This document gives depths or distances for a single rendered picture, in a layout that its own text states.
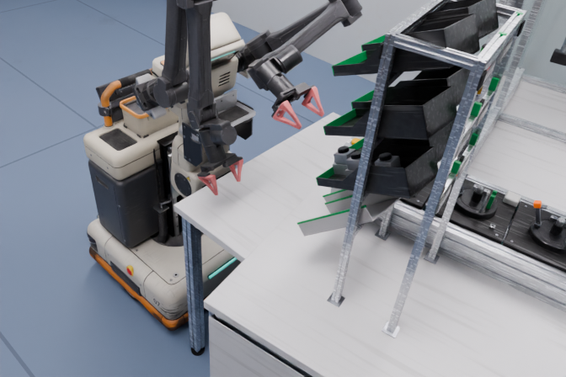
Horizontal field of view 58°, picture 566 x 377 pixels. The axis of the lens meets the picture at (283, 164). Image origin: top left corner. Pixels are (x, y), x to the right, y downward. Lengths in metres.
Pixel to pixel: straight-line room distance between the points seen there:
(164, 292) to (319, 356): 1.03
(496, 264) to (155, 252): 1.45
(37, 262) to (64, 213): 0.36
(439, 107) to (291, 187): 0.86
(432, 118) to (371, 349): 0.65
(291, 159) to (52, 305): 1.36
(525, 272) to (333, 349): 0.62
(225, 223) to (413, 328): 0.66
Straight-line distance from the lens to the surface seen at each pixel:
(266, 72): 1.38
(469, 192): 1.79
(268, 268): 1.55
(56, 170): 3.45
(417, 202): 1.70
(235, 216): 1.71
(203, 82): 1.47
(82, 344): 2.51
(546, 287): 1.69
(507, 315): 1.64
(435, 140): 1.29
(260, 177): 1.87
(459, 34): 1.04
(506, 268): 1.68
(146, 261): 2.38
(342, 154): 1.33
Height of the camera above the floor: 2.03
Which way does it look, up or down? 37 degrees down
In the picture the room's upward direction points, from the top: 5 degrees clockwise
